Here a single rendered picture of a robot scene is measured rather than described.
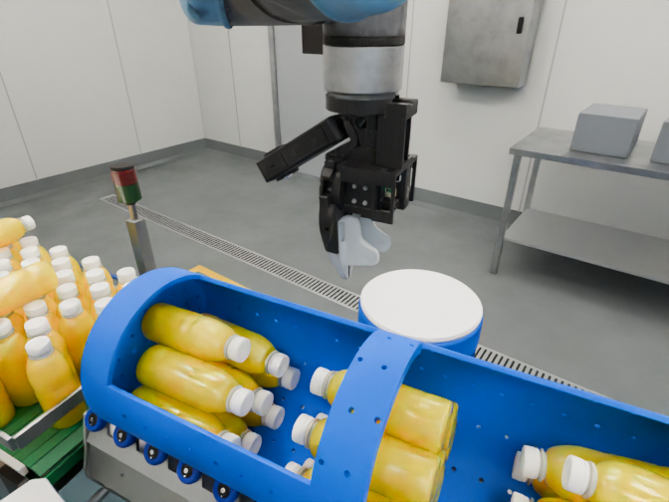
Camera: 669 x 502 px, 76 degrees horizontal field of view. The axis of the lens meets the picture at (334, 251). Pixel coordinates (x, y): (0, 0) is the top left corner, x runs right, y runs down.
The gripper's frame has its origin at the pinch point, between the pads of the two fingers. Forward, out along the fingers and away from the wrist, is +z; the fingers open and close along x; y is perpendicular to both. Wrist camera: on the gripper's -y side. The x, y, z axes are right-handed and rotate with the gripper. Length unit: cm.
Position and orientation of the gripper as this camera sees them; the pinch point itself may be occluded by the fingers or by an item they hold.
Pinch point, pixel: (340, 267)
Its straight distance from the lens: 52.0
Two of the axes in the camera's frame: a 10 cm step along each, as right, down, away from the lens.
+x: 4.4, -4.3, 7.8
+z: 0.0, 8.8, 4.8
